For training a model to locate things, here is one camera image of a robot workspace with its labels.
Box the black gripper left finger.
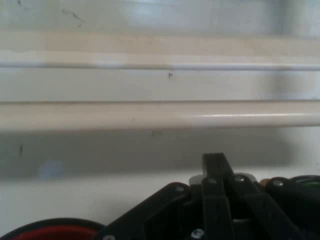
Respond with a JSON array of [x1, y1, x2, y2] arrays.
[[96, 152, 237, 240]]

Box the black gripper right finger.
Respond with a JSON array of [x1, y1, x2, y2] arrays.
[[216, 152, 312, 240]]

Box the red disc with black rim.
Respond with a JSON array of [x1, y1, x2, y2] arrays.
[[0, 218, 106, 240]]

